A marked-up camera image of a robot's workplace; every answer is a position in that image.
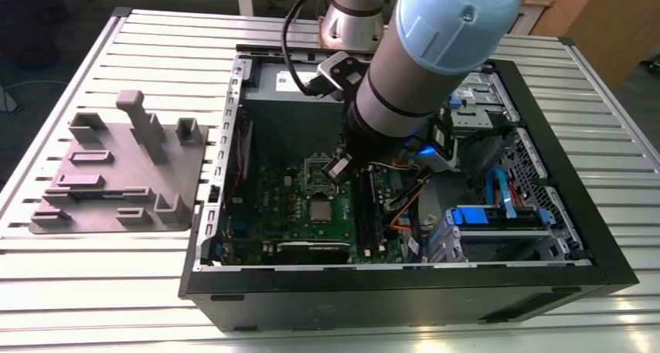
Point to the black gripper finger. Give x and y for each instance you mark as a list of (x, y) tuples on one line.
[(333, 167), (345, 170)]

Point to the silver green CPU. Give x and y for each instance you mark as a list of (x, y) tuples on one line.
[(321, 211)]

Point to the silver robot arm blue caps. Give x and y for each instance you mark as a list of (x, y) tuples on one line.
[(412, 86)]

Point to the CPU socket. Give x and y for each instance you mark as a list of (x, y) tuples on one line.
[(322, 222)]

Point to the black RAM slot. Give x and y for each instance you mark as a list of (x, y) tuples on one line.
[(363, 214)]

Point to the grey power supply unit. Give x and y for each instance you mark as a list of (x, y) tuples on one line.
[(289, 125)]

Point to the green motherboard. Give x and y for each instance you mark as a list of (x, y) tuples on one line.
[(273, 214)]

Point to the blue plastic drive latch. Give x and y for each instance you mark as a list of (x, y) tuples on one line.
[(455, 100)]

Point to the black graphics card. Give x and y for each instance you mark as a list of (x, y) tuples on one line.
[(309, 254)]

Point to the metal drive cage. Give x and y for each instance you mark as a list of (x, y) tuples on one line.
[(485, 117)]

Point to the blue expansion slot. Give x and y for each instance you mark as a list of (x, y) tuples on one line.
[(240, 229)]

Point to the blue carrier disk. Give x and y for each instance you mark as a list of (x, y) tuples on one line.
[(477, 216)]

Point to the blue VGA port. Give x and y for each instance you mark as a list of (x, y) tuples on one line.
[(218, 252)]

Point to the metal disk bay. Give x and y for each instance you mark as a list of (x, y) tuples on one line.
[(505, 235)]

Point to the black open PC case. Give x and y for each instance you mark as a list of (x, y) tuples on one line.
[(361, 303)]

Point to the grey plastic parts rack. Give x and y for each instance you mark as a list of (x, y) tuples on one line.
[(129, 191)]

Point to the green RAM stick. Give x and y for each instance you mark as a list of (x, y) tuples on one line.
[(98, 195)]

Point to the black table corner cap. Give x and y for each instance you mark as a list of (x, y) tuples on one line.
[(567, 41), (122, 12)]

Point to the wooden cabinet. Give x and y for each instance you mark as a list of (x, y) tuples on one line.
[(608, 21)]

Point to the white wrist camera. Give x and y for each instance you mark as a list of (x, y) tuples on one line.
[(439, 160)]

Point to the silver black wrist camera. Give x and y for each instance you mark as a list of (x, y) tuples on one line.
[(336, 71)]

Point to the wooden desk white frame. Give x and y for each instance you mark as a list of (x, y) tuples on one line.
[(536, 1)]

